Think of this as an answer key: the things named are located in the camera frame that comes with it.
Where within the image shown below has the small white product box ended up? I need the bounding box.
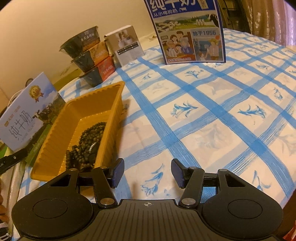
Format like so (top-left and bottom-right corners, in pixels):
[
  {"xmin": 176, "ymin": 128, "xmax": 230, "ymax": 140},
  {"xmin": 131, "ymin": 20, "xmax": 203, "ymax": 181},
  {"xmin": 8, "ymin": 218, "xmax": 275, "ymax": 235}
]
[{"xmin": 104, "ymin": 25, "xmax": 144, "ymax": 67}]

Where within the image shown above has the middle black instant noodle bowl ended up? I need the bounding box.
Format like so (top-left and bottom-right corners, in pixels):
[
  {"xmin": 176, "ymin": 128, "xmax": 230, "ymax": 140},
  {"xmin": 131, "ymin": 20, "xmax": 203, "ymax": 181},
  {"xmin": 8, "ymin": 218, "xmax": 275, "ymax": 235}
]
[{"xmin": 71, "ymin": 41, "xmax": 109, "ymax": 73}]

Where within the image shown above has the dark green bead necklace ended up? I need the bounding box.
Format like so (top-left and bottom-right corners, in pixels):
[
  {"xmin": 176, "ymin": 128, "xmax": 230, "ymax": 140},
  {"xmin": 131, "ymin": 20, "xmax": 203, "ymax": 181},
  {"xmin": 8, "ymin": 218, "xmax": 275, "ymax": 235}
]
[{"xmin": 65, "ymin": 121, "xmax": 107, "ymax": 172}]

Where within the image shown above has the blue checked tablecloth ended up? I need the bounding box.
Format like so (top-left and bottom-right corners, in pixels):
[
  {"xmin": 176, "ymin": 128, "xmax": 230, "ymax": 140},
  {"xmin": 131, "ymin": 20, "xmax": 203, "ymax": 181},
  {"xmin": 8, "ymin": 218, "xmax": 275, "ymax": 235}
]
[{"xmin": 14, "ymin": 30, "xmax": 295, "ymax": 240}]

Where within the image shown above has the top black instant noodle bowl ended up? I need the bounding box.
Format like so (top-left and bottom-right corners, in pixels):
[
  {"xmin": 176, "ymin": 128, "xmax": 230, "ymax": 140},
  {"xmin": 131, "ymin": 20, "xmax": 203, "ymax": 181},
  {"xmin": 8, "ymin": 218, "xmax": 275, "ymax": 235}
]
[{"xmin": 59, "ymin": 26, "xmax": 100, "ymax": 59}]

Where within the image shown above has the light blue milk carton box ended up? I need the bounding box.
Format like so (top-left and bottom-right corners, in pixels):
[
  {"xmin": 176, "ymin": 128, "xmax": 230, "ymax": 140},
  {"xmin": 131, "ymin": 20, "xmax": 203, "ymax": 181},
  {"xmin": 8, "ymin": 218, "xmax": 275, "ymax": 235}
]
[{"xmin": 1, "ymin": 72, "xmax": 65, "ymax": 152}]

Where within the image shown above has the pink shiny curtain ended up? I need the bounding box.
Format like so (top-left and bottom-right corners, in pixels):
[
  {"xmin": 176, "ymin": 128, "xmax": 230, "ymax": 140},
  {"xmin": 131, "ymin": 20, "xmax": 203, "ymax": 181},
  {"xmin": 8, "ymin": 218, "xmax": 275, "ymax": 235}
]
[{"xmin": 239, "ymin": 0, "xmax": 295, "ymax": 46}]

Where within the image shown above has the bottom black instant noodle bowl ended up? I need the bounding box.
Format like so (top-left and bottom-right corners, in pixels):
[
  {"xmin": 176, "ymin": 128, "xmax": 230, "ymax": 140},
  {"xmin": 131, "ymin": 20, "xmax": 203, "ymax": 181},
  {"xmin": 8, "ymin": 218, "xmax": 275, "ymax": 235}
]
[{"xmin": 79, "ymin": 55, "xmax": 115, "ymax": 87}]

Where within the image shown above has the orange plastic tray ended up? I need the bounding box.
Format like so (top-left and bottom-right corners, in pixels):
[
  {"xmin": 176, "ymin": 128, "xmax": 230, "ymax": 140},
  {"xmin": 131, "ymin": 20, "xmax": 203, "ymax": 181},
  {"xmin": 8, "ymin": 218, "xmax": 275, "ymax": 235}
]
[{"xmin": 31, "ymin": 81, "xmax": 125, "ymax": 182}]

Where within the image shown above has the dark blue milk carton box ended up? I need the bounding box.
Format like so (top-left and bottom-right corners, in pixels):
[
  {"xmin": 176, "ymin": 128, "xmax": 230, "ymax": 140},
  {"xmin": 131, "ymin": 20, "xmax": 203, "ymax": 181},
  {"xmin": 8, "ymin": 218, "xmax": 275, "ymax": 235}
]
[{"xmin": 145, "ymin": 0, "xmax": 226, "ymax": 64}]

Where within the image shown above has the black instant noodle bowl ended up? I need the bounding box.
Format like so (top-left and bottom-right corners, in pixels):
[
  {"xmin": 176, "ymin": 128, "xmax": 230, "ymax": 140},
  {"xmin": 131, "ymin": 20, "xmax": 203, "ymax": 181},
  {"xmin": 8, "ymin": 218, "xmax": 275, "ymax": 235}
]
[
  {"xmin": 59, "ymin": 26, "xmax": 100, "ymax": 59},
  {"xmin": 71, "ymin": 41, "xmax": 109, "ymax": 73},
  {"xmin": 79, "ymin": 55, "xmax": 115, "ymax": 87}
]

